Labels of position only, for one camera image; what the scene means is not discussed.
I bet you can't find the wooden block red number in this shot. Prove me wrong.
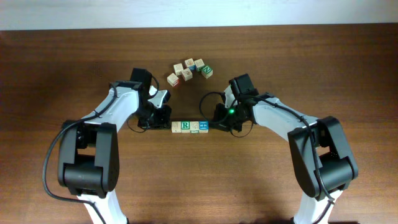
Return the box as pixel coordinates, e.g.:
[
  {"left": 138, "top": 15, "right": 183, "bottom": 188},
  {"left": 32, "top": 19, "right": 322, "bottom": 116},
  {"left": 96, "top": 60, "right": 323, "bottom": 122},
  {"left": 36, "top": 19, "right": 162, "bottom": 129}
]
[{"left": 181, "top": 68, "right": 193, "bottom": 81}]

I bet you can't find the wooden block blue edge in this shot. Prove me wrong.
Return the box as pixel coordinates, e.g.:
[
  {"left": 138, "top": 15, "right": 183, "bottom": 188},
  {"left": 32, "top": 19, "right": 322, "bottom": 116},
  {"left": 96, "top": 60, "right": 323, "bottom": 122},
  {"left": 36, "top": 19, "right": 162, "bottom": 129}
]
[{"left": 184, "top": 58, "right": 195, "bottom": 70}]

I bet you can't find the wooden block blue top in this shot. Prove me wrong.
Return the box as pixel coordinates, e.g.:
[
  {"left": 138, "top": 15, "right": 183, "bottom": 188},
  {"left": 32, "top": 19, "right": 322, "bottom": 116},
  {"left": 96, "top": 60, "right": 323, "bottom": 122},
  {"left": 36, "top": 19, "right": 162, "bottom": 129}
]
[{"left": 199, "top": 121, "right": 209, "bottom": 133}]

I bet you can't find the small wooden block green base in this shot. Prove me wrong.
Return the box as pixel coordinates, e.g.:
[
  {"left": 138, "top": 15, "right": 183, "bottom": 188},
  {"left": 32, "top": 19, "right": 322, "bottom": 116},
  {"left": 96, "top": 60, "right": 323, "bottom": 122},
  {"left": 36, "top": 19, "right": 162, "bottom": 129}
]
[{"left": 173, "top": 63, "right": 184, "bottom": 76}]

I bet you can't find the wooden block letter J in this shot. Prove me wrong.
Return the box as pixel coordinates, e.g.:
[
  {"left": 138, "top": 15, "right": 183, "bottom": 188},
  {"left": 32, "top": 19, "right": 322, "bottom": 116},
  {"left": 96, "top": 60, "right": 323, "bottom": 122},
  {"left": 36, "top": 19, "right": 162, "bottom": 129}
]
[{"left": 171, "top": 121, "right": 182, "bottom": 133}]

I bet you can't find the wooden block red side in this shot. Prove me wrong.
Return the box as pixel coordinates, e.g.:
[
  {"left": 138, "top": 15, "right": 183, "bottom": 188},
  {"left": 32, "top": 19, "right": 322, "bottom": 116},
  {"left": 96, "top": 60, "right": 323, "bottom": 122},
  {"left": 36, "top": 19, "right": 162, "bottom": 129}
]
[{"left": 167, "top": 73, "right": 179, "bottom": 86}]

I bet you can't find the wooden block green R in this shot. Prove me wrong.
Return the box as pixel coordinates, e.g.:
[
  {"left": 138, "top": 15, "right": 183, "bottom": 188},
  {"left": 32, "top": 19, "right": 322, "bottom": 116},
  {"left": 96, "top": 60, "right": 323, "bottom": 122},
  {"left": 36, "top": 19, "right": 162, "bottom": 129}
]
[{"left": 181, "top": 121, "right": 190, "bottom": 133}]

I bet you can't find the wooden block green side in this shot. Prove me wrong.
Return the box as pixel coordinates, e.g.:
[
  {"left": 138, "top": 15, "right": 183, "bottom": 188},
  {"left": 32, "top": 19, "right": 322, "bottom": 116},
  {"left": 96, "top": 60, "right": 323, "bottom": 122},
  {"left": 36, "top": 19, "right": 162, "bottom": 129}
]
[{"left": 190, "top": 121, "right": 200, "bottom": 133}]

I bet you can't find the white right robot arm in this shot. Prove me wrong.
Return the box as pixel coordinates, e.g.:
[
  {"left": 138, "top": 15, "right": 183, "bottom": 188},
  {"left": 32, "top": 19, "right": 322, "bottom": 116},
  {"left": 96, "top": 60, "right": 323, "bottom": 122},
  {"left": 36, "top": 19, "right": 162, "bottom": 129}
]
[{"left": 210, "top": 87, "right": 359, "bottom": 223}]

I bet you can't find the wooden block green edge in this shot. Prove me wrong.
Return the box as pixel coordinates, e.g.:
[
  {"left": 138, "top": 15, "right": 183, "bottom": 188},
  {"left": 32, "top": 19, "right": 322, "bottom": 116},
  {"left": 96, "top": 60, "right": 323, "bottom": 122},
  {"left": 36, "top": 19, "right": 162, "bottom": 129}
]
[{"left": 194, "top": 58, "right": 205, "bottom": 72}]

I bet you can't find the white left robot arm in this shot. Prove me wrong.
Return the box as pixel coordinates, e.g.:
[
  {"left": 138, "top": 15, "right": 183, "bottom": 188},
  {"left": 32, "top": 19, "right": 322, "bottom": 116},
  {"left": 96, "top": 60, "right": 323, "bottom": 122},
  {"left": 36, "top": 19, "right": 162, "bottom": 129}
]
[{"left": 58, "top": 81, "right": 171, "bottom": 223}]

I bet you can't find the wooden block green N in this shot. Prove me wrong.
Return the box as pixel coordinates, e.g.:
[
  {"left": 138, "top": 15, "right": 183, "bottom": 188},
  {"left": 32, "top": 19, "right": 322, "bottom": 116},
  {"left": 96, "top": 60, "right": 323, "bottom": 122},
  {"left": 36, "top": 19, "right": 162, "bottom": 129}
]
[{"left": 201, "top": 65, "right": 213, "bottom": 78}]

